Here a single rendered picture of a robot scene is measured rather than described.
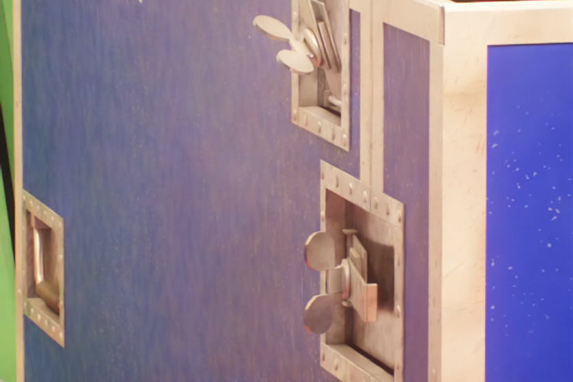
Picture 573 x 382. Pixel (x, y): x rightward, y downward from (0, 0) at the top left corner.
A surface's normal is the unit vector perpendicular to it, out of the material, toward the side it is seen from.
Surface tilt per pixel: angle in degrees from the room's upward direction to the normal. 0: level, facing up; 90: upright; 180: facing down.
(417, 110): 90
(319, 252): 90
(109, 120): 90
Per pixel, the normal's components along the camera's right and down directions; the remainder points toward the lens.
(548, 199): 0.26, 0.15
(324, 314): 0.70, 0.11
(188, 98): -0.96, 0.04
